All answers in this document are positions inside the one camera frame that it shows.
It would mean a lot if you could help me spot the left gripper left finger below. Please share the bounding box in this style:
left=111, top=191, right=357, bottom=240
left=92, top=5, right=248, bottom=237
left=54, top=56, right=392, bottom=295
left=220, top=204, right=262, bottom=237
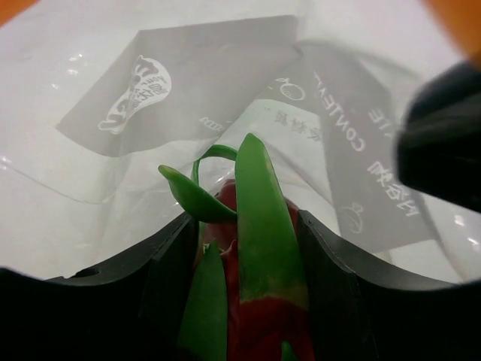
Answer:
left=1, top=214, right=198, bottom=360

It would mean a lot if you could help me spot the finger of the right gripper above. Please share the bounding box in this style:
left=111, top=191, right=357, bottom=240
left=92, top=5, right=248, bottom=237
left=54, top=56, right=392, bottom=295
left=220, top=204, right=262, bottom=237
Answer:
left=396, top=62, right=480, bottom=212

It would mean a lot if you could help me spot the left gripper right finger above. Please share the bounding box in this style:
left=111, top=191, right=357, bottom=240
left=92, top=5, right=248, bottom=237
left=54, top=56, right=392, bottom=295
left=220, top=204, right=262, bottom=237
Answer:
left=297, top=211, right=480, bottom=360

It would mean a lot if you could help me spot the fake red dragon fruit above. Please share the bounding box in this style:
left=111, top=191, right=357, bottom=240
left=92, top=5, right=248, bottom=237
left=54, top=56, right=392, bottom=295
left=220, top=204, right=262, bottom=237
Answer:
left=159, top=134, right=315, bottom=360

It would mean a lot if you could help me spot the clear zip top bag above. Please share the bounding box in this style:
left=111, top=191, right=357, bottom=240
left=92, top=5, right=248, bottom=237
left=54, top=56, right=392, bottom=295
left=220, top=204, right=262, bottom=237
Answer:
left=1, top=1, right=480, bottom=283

